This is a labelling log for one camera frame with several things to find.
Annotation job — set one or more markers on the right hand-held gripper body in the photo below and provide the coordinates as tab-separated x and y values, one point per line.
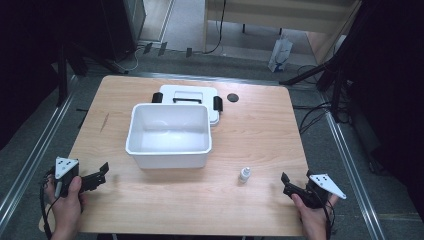
316	190

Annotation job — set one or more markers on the light wooden furniture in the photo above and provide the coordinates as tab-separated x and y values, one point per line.
283	16

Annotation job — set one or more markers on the dark metal cabinet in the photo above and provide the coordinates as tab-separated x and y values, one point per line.
123	26

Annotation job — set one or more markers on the metal floor rail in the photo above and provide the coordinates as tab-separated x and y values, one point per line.
353	173
33	156

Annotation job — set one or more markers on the small white dropper bottle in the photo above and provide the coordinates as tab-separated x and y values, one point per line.
244	174

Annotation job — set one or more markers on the person's left hand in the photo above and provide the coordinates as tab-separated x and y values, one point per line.
66	210

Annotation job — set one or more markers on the white plastic storage box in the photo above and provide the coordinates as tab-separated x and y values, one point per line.
170	133

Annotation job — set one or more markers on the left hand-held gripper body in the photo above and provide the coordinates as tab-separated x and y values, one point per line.
65	166

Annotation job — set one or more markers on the black round table grommet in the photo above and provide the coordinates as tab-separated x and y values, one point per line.
232	97

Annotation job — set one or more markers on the black metal stand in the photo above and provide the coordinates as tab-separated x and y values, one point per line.
333	66
63	66

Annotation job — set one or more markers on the white paper bag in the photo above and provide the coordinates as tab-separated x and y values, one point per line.
280	55

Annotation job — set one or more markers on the white box lid black latches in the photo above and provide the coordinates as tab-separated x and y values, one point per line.
203	94

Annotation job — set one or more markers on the person's right hand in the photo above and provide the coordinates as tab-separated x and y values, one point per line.
313	220

